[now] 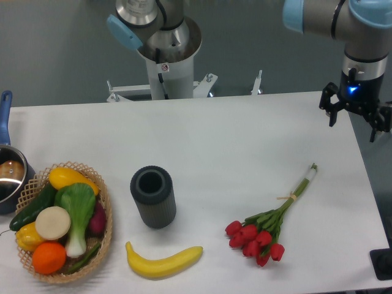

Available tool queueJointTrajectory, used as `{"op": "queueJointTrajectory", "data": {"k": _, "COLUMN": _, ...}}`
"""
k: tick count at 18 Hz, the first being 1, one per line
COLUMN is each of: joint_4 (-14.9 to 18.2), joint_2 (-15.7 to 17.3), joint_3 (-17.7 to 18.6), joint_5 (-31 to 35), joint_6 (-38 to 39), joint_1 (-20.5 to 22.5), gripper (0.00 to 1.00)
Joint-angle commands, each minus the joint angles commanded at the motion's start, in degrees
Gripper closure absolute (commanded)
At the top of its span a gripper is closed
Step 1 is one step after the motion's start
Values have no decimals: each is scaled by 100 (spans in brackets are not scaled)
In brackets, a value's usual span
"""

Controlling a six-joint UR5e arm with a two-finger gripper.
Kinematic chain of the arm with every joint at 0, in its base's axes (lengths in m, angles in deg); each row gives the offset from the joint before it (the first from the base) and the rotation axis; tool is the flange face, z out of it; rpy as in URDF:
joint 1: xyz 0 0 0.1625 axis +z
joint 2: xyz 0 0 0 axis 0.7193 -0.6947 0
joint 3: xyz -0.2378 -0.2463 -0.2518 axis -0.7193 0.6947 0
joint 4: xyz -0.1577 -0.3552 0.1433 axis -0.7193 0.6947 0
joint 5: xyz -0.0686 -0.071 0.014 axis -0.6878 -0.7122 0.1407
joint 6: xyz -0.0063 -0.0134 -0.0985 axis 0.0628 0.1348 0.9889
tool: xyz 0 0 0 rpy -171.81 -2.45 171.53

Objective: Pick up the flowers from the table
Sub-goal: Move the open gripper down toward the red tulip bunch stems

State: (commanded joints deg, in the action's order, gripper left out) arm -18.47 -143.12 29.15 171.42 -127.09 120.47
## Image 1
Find green bok choy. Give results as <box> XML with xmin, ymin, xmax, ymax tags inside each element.
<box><xmin>55</xmin><ymin>183</ymin><xmax>96</xmax><ymax>258</ymax></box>

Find blue saucepan with handle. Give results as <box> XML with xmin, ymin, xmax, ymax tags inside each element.
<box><xmin>1</xmin><ymin>90</ymin><xmax>35</xmax><ymax>215</ymax></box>

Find yellow squash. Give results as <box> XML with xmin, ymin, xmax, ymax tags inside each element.
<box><xmin>48</xmin><ymin>167</ymin><xmax>100</xmax><ymax>196</ymax></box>

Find dark green cucumber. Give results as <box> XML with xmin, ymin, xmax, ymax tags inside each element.
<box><xmin>9</xmin><ymin>183</ymin><xmax>57</xmax><ymax>232</ymax></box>

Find dark grey ribbed vase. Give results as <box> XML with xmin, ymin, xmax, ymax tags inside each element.
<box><xmin>130</xmin><ymin>165</ymin><xmax>176</xmax><ymax>229</ymax></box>

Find orange fruit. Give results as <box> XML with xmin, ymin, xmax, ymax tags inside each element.
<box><xmin>32</xmin><ymin>242</ymin><xmax>67</xmax><ymax>275</ymax></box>

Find green bean pod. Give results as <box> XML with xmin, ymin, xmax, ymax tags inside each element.
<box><xmin>66</xmin><ymin>243</ymin><xmax>101</xmax><ymax>274</ymax></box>

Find woven wicker basket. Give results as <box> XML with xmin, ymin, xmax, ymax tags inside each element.
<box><xmin>16</xmin><ymin>161</ymin><xmax>113</xmax><ymax>284</ymax></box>

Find purple red onion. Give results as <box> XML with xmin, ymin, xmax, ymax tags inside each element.
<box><xmin>88</xmin><ymin>202</ymin><xmax>107</xmax><ymax>236</ymax></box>

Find yellow banana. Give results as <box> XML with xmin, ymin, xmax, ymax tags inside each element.
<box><xmin>125</xmin><ymin>241</ymin><xmax>203</xmax><ymax>279</ymax></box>

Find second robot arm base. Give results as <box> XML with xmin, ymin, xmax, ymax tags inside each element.
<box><xmin>107</xmin><ymin>0</ymin><xmax>202</xmax><ymax>64</ymax></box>

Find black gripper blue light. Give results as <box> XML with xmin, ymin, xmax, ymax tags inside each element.
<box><xmin>319</xmin><ymin>72</ymin><xmax>391</xmax><ymax>143</ymax></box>

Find red tulip bouquet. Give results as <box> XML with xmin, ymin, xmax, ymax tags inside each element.
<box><xmin>225</xmin><ymin>163</ymin><xmax>318</xmax><ymax>267</ymax></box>

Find yellow bell pepper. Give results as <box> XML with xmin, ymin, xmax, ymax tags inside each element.
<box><xmin>15</xmin><ymin>222</ymin><xmax>45</xmax><ymax>252</ymax></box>

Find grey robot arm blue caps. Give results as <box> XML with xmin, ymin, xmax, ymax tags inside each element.
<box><xmin>282</xmin><ymin>1</ymin><xmax>391</xmax><ymax>141</ymax></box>

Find beige round radish slice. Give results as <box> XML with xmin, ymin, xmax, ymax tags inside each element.
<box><xmin>35</xmin><ymin>206</ymin><xmax>71</xmax><ymax>240</ymax></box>

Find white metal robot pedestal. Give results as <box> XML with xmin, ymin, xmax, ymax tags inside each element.
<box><xmin>105</xmin><ymin>55</ymin><xmax>263</xmax><ymax>104</ymax></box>

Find black device at table edge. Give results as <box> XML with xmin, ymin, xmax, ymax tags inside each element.
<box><xmin>369</xmin><ymin>248</ymin><xmax>391</xmax><ymax>281</ymax></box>

